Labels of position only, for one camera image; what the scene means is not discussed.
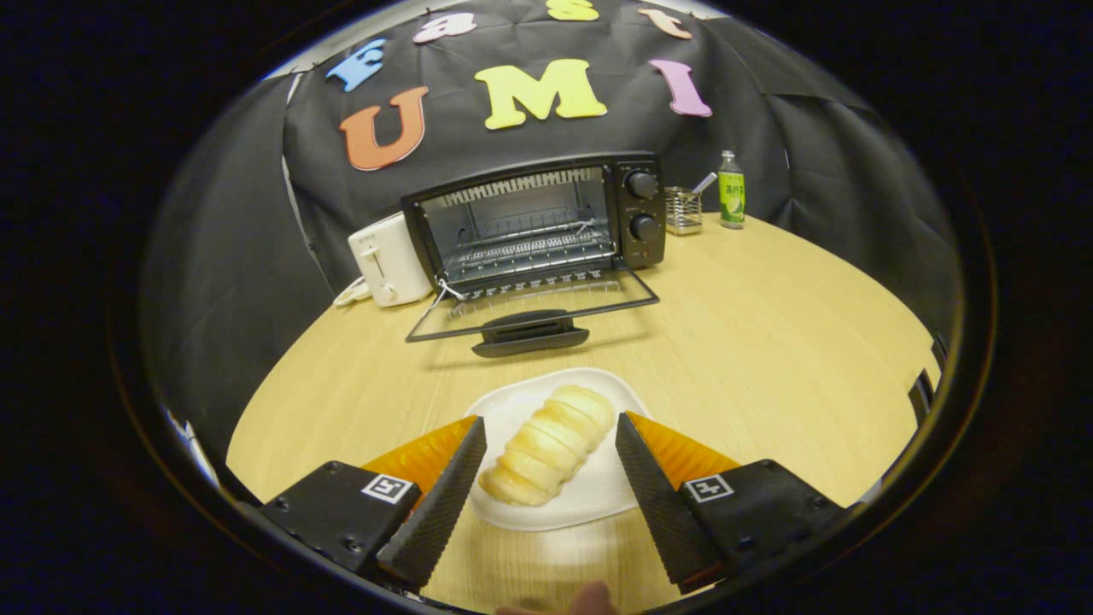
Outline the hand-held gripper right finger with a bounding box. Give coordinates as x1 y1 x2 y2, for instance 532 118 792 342
615 412 848 596

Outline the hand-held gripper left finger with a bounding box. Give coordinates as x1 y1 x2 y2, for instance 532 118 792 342
256 416 488 590

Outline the yellow bread roll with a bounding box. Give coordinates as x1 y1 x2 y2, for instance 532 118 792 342
478 384 616 507

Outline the black toaster oven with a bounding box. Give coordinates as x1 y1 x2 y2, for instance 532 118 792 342
401 152 667 358

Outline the white pop-up toaster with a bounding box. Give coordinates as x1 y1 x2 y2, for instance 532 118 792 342
348 212 434 307

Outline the white plate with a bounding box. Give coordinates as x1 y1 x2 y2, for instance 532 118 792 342
465 367 654 532

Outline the green label drink bottle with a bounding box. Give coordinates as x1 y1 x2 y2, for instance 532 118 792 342
717 150 746 230

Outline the wire mesh cutlery holder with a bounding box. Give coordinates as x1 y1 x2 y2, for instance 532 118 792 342
664 186 704 236

